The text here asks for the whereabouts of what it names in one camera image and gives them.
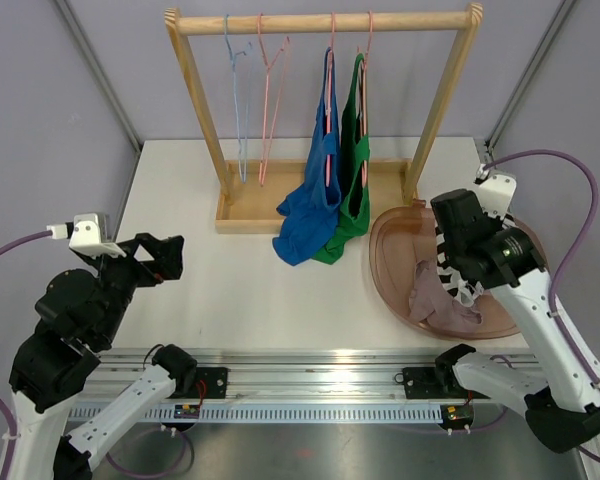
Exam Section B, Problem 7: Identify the black white striped tank top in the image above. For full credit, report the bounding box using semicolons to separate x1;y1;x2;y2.
433;212;517;309

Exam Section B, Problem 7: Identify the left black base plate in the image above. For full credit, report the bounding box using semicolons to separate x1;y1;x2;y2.
170;367;229;400

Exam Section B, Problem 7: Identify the mauve pink tank top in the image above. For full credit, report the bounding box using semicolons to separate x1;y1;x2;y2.
409;259;483;335

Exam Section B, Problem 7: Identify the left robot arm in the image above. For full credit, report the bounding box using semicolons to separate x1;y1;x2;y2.
0;233;197;479

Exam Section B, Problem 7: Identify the right aluminium frame post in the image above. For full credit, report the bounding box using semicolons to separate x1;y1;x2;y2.
484;0;579;156

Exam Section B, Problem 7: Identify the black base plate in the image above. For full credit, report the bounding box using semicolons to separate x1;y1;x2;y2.
170;367;229;400
393;366;466;400

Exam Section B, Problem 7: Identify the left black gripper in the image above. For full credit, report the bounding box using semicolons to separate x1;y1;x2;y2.
84;231;184;345

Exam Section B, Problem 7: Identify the pink hanger of striped top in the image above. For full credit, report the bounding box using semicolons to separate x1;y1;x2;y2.
257;13;290;187

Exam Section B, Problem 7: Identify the aluminium frame post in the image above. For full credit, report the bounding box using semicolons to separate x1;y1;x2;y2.
484;0;579;156
50;0;143;156

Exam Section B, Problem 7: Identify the white slotted cable duct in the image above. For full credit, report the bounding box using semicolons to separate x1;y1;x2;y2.
64;403;443;425

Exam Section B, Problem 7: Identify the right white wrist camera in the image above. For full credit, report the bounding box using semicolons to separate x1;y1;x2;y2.
474;165;517;219

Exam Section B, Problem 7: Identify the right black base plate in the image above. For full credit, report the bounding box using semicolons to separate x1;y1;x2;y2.
393;366;466;400

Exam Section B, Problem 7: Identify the green tank top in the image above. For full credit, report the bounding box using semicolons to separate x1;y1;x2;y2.
312;53;371;265

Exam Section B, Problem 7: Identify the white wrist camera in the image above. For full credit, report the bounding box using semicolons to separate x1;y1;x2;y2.
474;165;517;219
46;213;127;259

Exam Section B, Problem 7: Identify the left aluminium frame post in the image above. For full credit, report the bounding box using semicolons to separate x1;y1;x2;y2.
50;0;143;156

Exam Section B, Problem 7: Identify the light blue wire hanger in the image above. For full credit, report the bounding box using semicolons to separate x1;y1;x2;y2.
223;14;253;184

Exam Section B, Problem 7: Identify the pink hanger of green top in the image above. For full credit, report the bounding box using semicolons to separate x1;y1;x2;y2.
355;10;376;184

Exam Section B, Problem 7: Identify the wooden clothes rack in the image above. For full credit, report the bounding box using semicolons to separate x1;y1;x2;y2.
164;3;483;234

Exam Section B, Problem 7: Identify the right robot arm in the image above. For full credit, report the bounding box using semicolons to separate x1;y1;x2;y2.
431;189;600;453

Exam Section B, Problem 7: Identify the aluminium mounting rail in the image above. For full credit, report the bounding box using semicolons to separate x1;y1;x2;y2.
69;347;556;406

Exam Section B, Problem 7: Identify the blue tank top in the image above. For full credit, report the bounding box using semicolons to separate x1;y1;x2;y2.
272;48;342;266

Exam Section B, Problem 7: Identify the pink hanger of blue top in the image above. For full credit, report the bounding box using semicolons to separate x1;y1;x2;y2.
324;10;345;187

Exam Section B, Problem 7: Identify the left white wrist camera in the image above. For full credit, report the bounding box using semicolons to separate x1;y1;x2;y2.
46;213;127;259

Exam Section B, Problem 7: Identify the translucent pink plastic basin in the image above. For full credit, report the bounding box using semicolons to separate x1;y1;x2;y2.
369;206;519;341

